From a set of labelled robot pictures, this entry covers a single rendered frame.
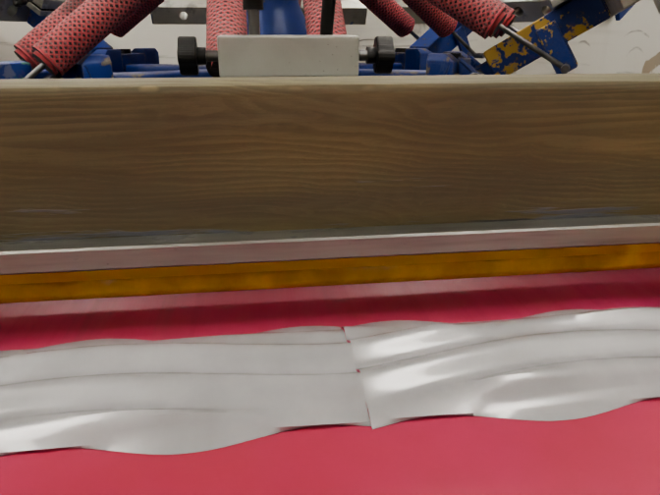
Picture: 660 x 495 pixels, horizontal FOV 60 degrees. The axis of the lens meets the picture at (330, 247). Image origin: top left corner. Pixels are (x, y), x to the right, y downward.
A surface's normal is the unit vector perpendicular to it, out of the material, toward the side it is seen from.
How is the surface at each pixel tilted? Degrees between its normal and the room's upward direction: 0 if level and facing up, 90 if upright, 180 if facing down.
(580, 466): 0
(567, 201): 90
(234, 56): 90
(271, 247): 90
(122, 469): 0
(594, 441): 0
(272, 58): 90
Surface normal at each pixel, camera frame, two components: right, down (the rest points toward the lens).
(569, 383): 0.11, -0.47
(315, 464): 0.00, -0.94
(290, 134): 0.13, 0.35
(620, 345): 0.01, -0.63
